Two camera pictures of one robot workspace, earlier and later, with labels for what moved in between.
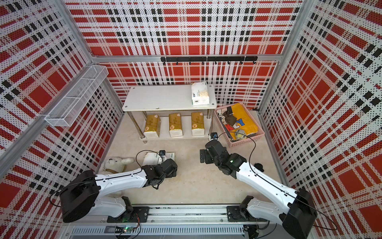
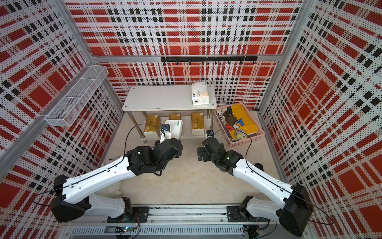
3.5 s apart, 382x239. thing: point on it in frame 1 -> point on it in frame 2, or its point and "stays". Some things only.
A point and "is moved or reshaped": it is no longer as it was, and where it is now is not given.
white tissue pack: (170, 155) is moved or reshaped
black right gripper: (207, 159) stays
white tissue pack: (200, 94) stays
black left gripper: (173, 174) -> (157, 144)
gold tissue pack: (197, 123) stays
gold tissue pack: (152, 126) stays
